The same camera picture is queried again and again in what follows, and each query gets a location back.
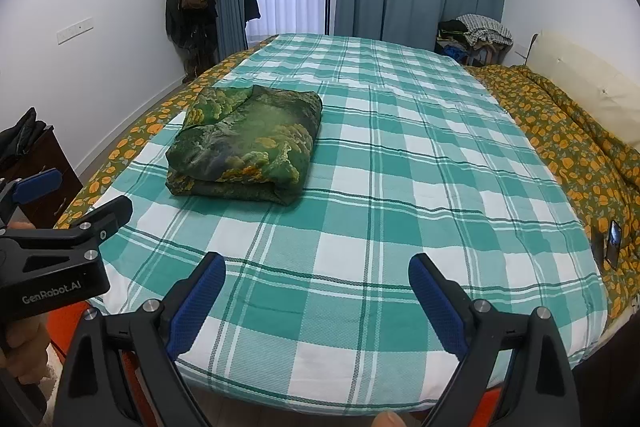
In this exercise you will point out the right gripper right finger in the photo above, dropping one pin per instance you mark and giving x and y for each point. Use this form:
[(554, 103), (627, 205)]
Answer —
[(539, 388)]

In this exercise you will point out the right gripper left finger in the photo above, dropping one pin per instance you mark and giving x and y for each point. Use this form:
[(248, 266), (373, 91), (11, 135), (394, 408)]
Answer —
[(94, 389)]

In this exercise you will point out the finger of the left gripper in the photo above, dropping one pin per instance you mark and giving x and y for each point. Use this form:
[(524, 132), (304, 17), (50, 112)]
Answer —
[(101, 223), (19, 192)]

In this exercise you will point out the green floral patterned jacket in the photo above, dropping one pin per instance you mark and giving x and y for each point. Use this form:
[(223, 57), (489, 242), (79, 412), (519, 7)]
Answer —
[(250, 143)]

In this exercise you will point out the coat rack with clothes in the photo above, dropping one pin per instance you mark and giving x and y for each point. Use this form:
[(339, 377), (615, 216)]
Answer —
[(191, 25)]

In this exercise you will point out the pile of clothes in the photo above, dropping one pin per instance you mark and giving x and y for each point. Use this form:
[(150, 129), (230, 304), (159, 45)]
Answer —
[(473, 40)]

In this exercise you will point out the person's left hand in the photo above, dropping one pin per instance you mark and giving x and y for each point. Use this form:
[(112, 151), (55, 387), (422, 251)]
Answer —
[(28, 342)]

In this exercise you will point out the person's finger tip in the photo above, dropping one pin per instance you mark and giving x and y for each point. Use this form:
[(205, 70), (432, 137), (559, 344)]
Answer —
[(388, 419)]

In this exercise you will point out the black bag on cabinet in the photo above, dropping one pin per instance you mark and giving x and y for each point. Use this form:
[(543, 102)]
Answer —
[(17, 142)]

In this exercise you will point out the dark brown wooden cabinet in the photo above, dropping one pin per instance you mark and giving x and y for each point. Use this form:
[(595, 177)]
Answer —
[(48, 154)]

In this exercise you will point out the orange red sweater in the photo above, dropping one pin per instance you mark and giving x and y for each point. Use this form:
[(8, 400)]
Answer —
[(61, 325)]

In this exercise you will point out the black smartphone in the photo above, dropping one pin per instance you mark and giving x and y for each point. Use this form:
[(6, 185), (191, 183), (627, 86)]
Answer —
[(613, 243)]

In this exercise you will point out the orange floral green quilt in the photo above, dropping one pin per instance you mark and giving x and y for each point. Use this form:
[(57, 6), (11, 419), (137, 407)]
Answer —
[(570, 146)]

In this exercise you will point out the teal white plaid blanket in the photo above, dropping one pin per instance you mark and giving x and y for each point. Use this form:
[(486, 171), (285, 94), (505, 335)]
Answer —
[(400, 365)]

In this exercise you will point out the black chair by window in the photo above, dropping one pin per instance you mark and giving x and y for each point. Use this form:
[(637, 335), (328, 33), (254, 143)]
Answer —
[(251, 10)]

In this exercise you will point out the cream headboard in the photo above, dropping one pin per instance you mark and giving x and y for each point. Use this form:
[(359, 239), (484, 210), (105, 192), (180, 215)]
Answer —
[(606, 94)]

